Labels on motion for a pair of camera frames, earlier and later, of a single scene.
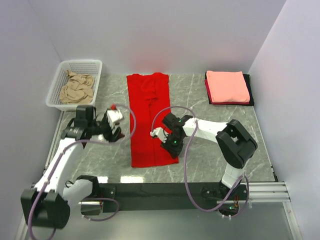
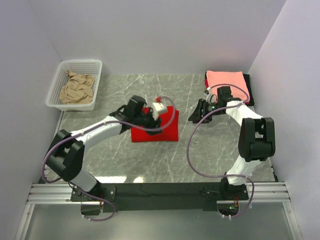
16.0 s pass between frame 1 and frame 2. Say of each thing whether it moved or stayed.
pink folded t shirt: stayed
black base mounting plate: stayed
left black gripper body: moved
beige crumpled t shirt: stayed
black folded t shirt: stayed
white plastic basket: stayed
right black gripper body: moved
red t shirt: moved
